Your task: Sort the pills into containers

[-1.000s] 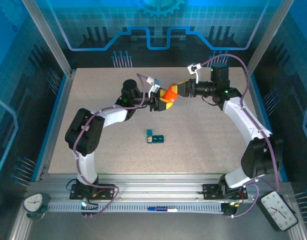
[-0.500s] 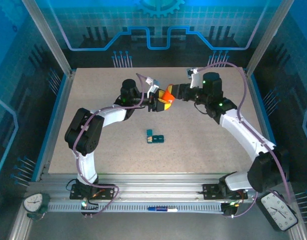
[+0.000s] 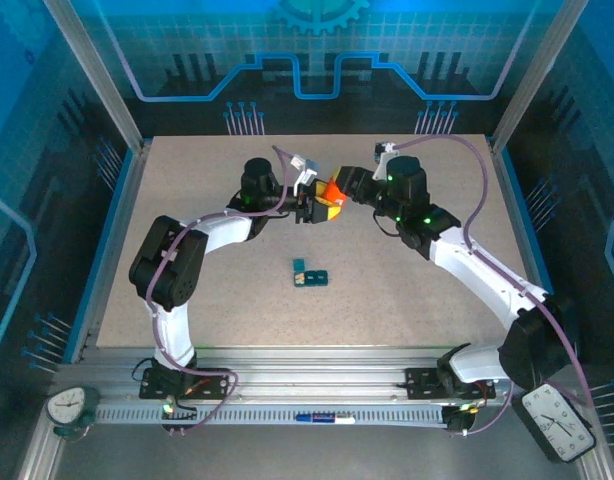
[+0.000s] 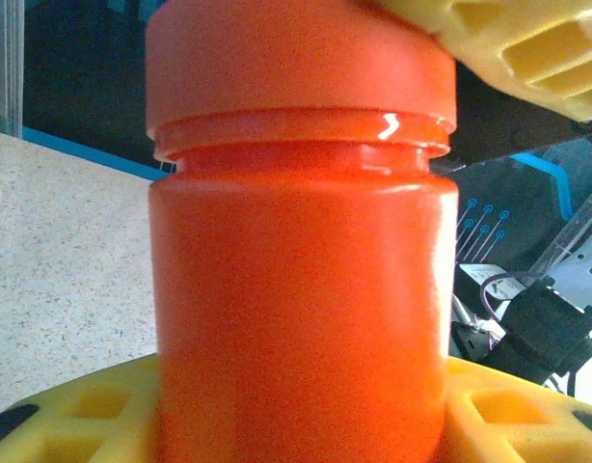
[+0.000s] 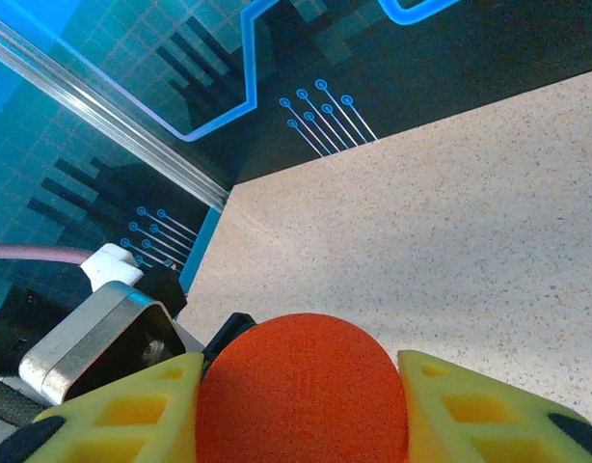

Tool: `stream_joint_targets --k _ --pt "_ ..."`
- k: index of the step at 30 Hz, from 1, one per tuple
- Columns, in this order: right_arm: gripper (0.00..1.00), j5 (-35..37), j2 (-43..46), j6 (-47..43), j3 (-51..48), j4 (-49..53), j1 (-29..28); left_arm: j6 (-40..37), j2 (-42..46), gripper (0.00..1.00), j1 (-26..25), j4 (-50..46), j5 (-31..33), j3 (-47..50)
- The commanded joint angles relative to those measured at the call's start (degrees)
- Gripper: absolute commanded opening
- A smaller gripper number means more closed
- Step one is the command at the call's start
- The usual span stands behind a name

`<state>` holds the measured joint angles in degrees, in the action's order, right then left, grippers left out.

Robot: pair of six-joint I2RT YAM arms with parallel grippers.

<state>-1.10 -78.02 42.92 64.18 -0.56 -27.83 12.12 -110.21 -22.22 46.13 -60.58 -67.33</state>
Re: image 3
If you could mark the orange pill bottle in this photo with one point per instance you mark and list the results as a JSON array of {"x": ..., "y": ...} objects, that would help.
[{"x": 332, "y": 192}]

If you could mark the teal pill organizer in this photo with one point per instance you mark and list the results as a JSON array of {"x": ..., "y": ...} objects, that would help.
[{"x": 317, "y": 277}]

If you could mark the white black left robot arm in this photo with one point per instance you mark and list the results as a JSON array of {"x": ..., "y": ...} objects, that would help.
[{"x": 222, "y": 232}]

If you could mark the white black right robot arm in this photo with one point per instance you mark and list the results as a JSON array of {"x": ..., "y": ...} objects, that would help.
[{"x": 477, "y": 270}]

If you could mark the blue white marker pen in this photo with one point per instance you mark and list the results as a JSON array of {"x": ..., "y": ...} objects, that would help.
[{"x": 324, "y": 418}]

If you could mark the black rectangular alarm clock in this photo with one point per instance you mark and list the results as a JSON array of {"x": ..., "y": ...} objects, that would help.
[{"x": 554, "y": 425}]

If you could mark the round green alarm clock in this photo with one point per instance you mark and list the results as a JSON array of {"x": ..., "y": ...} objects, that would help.
[{"x": 67, "y": 404}]

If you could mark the aluminium blue side rail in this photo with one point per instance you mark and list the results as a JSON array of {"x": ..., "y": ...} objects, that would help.
[
  {"x": 114, "y": 235},
  {"x": 513, "y": 200}
]

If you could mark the aluminium frame post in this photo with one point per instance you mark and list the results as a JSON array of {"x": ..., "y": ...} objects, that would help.
[
  {"x": 532, "y": 75},
  {"x": 97, "y": 75}
]

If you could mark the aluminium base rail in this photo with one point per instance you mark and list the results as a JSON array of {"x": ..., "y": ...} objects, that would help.
[{"x": 312, "y": 375}]

